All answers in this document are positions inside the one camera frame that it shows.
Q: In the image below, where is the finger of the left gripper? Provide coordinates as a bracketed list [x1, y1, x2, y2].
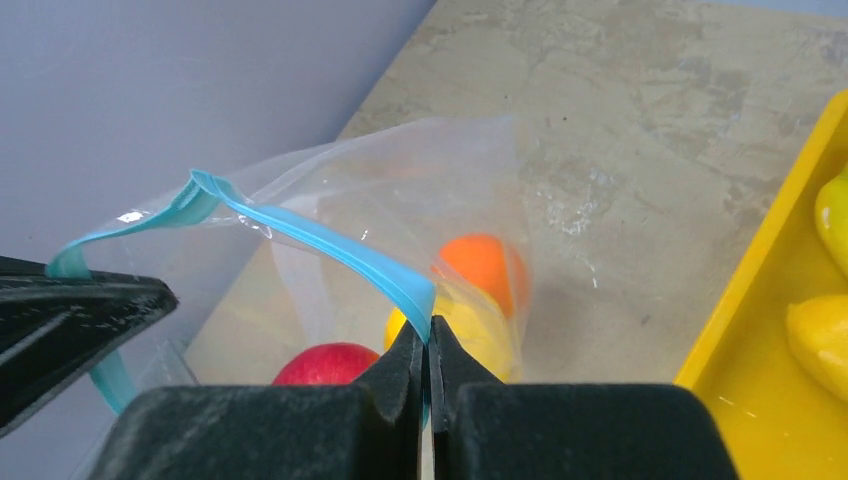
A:
[1, 257, 178, 435]

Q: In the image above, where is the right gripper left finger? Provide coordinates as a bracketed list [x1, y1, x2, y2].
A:
[91, 327, 425, 479]

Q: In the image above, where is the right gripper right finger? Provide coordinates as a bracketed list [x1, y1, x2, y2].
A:
[427, 316, 739, 479]

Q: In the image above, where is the red apple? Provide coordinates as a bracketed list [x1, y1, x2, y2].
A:
[272, 342, 380, 385]

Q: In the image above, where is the yellow round fruit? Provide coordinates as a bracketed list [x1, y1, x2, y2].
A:
[384, 291, 517, 383]

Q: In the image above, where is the orange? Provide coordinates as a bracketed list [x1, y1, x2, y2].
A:
[430, 233, 532, 318]

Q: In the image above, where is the clear zip top bag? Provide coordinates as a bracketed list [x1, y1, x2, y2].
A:
[47, 117, 531, 412]

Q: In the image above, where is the yellow plastic tray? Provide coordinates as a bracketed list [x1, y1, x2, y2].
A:
[675, 92, 847, 479]

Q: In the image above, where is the yellow lemon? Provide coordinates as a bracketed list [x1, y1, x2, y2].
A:
[785, 294, 847, 402]

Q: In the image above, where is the yellow banana bunch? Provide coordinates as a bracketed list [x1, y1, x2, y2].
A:
[814, 167, 847, 276]

